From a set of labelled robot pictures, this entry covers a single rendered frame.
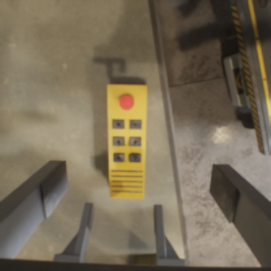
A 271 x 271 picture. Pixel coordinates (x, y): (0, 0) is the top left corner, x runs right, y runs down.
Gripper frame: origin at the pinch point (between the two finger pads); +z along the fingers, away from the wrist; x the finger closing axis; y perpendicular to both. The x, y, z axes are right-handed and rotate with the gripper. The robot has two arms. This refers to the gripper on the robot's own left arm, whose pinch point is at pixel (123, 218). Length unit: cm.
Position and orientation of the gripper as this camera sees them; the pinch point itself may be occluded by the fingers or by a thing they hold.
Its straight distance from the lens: 34.7
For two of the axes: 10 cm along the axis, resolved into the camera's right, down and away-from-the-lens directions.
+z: 0.3, -7.0, 7.1
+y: 0.0, 7.1, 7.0
